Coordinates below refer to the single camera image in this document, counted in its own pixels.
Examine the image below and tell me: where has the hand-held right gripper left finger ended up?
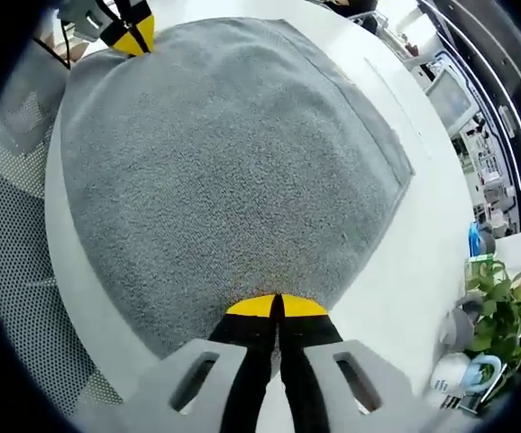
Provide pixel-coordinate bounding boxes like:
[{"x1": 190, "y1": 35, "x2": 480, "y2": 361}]
[{"x1": 120, "y1": 293, "x2": 279, "y2": 433}]

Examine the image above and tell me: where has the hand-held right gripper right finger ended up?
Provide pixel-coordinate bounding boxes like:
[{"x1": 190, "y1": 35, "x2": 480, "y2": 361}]
[{"x1": 278, "y1": 293, "x2": 428, "y2": 433}]

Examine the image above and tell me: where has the grey towel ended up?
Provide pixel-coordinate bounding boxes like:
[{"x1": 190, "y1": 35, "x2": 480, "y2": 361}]
[{"x1": 59, "y1": 16, "x2": 416, "y2": 358}]

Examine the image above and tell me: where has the white bottle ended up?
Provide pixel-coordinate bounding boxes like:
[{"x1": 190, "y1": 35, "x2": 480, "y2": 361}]
[{"x1": 429, "y1": 351, "x2": 473, "y2": 399}]

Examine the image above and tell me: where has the white table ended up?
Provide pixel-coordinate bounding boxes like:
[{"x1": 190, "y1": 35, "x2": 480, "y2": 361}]
[{"x1": 43, "y1": 0, "x2": 485, "y2": 433}]

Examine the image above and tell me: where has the grey plant pot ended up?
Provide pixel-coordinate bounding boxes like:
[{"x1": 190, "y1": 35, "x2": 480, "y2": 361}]
[{"x1": 440, "y1": 297, "x2": 485, "y2": 349}]

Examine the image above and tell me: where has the green potted plant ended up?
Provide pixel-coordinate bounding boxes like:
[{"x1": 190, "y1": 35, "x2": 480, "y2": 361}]
[{"x1": 465, "y1": 257, "x2": 521, "y2": 362}]

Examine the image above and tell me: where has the blue object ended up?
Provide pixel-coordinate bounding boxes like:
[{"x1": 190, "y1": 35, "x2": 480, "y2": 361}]
[{"x1": 467, "y1": 220, "x2": 485, "y2": 256}]

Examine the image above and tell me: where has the white mesh chair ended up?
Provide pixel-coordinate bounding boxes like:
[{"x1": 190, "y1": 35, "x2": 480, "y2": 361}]
[{"x1": 0, "y1": 56, "x2": 124, "y2": 420}]

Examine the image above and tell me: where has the white display panel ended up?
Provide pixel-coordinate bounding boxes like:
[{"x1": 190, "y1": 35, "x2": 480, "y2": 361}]
[{"x1": 425, "y1": 69, "x2": 476, "y2": 132}]

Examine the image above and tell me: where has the ceiling air conditioner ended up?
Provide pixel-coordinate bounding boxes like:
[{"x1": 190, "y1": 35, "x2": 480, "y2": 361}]
[{"x1": 497, "y1": 106, "x2": 519, "y2": 137}]

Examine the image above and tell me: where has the black cable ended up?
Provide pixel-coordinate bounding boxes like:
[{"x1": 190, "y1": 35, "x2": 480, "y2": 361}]
[{"x1": 32, "y1": 17, "x2": 73, "y2": 71}]

